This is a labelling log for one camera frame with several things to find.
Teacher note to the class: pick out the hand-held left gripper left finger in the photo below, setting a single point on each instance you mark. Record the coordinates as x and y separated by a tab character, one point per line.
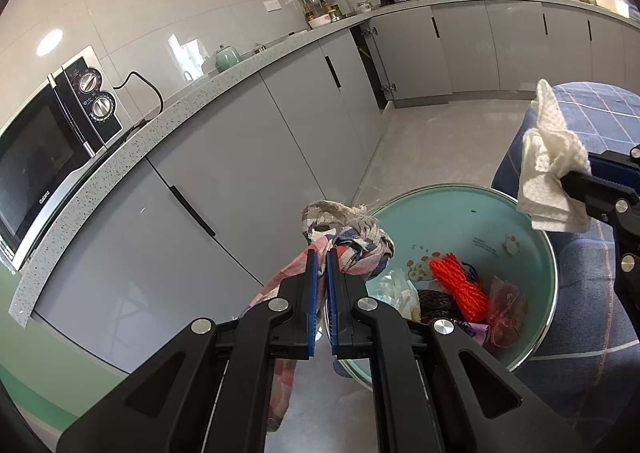
312	303

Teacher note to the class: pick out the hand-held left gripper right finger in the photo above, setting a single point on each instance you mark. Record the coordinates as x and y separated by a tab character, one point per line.
332	303

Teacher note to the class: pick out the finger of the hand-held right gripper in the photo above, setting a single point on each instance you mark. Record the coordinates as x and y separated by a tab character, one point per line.
617	170
607	198

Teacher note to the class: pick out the pink plaid cloth rag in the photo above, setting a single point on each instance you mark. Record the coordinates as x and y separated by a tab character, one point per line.
350	243

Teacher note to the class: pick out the white paper towel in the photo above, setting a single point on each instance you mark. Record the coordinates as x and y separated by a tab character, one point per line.
550	153

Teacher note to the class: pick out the black foam net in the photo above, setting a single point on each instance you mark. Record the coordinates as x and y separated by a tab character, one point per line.
435	304

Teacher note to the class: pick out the red foam net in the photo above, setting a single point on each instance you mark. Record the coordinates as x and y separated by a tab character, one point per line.
457	283

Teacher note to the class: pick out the purple plastic wrapper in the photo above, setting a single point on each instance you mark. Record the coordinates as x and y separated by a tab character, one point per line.
472	333

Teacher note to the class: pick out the teal cartoon print trash bin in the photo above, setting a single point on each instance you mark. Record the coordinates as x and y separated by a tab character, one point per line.
450	213

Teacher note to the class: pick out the clear pink plastic bag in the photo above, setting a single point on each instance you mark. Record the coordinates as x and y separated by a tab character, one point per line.
507	313

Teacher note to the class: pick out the crumpled white plastic wrapper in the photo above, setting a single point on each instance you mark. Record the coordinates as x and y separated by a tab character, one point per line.
397	293

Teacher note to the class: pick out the blue plaid tablecloth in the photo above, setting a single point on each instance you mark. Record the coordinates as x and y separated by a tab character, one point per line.
590	323

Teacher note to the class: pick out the white plastic basin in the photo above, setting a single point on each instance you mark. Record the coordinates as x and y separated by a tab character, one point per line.
610	4

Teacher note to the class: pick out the grey kitchen base cabinets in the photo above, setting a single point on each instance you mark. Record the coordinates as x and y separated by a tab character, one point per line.
280	133

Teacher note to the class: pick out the green ceramic teapot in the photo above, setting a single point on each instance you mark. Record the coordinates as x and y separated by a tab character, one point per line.
227	59

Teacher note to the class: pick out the small metal pot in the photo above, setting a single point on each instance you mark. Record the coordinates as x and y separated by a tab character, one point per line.
258	49

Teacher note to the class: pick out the white bowl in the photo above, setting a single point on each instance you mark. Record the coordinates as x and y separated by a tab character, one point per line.
320	22

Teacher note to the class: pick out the small white jar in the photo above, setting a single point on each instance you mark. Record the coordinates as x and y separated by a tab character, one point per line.
364	7

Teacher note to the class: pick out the silver and black microwave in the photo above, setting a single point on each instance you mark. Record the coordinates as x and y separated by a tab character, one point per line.
35	168

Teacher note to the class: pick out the white wall switch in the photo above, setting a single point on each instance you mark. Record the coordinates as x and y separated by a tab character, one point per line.
272	6

